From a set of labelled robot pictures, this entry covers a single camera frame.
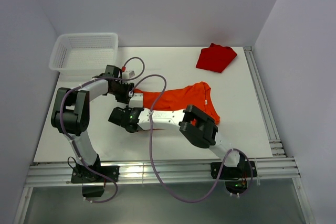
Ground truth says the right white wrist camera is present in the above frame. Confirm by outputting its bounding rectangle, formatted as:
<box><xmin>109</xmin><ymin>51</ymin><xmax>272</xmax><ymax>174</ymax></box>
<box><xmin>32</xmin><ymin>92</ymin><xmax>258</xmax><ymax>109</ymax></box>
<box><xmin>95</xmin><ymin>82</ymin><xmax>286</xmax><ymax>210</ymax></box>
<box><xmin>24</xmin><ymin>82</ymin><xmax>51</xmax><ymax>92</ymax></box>
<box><xmin>128</xmin><ymin>92</ymin><xmax>143</xmax><ymax>108</ymax></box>

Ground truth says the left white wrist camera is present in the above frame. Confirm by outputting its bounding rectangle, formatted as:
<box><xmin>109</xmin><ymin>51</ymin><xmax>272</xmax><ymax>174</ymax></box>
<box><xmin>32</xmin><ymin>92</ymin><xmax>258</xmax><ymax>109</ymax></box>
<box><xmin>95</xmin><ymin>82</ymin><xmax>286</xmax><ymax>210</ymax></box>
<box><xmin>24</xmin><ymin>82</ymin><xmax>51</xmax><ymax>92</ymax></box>
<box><xmin>122</xmin><ymin>69</ymin><xmax>135</xmax><ymax>79</ymax></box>

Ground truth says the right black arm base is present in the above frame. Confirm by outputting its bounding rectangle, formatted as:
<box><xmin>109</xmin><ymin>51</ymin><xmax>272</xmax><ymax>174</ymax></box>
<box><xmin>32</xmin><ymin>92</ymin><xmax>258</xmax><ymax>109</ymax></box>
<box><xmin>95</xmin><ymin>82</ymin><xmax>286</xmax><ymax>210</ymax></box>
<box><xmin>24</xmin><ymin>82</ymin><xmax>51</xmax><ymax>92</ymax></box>
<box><xmin>219</xmin><ymin>161</ymin><xmax>258</xmax><ymax>194</ymax></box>

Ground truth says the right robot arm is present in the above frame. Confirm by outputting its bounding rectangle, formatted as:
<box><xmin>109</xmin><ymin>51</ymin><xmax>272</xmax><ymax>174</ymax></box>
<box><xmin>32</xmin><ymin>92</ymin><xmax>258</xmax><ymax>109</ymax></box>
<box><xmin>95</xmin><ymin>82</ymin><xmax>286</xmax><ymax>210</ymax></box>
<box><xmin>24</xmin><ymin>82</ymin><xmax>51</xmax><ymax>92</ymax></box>
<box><xmin>108</xmin><ymin>105</ymin><xmax>246</xmax><ymax>177</ymax></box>

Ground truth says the aluminium side rail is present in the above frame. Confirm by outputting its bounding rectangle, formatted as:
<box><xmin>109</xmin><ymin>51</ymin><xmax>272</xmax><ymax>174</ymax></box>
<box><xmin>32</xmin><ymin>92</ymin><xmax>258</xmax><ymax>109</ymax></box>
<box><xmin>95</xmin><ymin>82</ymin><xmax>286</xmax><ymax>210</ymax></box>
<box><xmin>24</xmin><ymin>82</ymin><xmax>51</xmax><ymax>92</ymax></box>
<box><xmin>243</xmin><ymin>47</ymin><xmax>287</xmax><ymax>158</ymax></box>

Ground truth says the orange t-shirt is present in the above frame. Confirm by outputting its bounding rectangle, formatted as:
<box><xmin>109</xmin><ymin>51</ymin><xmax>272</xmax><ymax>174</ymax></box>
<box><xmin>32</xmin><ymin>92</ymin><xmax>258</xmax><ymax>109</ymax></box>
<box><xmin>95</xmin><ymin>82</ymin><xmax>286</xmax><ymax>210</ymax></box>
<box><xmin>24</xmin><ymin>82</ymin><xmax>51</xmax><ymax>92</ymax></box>
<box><xmin>135</xmin><ymin>82</ymin><xmax>220</xmax><ymax>131</ymax></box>

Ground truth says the aluminium front rail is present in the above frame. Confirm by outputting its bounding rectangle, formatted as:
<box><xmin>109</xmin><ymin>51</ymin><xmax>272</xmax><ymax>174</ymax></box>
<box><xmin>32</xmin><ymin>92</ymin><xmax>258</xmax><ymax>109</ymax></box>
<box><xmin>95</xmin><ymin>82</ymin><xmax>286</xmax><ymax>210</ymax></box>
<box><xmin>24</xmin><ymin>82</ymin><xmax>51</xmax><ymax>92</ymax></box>
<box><xmin>24</xmin><ymin>157</ymin><xmax>301</xmax><ymax>187</ymax></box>

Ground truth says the red folded t-shirt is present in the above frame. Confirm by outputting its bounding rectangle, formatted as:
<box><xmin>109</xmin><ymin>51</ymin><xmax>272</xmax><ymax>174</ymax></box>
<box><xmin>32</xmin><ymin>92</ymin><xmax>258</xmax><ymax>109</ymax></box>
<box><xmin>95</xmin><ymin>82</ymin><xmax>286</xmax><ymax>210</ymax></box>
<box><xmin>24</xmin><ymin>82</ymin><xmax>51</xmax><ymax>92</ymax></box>
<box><xmin>196</xmin><ymin>43</ymin><xmax>237</xmax><ymax>73</ymax></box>

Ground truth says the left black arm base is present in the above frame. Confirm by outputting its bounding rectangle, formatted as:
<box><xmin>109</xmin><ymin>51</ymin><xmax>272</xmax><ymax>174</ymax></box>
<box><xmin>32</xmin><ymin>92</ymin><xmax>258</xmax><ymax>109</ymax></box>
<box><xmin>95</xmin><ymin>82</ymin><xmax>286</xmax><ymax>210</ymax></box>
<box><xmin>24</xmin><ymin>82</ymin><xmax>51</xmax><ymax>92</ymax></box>
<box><xmin>71</xmin><ymin>165</ymin><xmax>119</xmax><ymax>199</ymax></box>

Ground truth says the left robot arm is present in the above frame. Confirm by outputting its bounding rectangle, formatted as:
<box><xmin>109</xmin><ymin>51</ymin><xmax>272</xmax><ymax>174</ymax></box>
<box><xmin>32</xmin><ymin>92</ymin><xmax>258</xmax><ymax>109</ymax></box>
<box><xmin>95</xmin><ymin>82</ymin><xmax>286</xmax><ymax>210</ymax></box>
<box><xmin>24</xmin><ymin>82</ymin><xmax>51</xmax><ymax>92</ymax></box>
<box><xmin>51</xmin><ymin>65</ymin><xmax>135</xmax><ymax>182</ymax></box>

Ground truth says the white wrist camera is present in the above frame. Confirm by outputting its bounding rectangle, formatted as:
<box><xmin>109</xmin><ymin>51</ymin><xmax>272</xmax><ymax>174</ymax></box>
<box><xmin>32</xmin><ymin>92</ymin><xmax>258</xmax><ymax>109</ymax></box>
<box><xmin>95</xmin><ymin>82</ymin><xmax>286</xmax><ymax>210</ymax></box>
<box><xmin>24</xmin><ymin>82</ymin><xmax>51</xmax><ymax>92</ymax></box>
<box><xmin>122</xmin><ymin>69</ymin><xmax>135</xmax><ymax>79</ymax></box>
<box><xmin>128</xmin><ymin>92</ymin><xmax>143</xmax><ymax>108</ymax></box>

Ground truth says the white perforated plastic basket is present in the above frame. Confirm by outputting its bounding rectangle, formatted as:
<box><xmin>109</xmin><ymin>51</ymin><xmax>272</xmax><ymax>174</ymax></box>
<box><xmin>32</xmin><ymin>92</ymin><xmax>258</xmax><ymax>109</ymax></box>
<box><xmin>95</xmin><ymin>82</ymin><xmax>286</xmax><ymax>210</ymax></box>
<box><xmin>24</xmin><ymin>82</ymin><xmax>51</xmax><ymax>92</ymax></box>
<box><xmin>49</xmin><ymin>33</ymin><xmax>119</xmax><ymax>76</ymax></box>

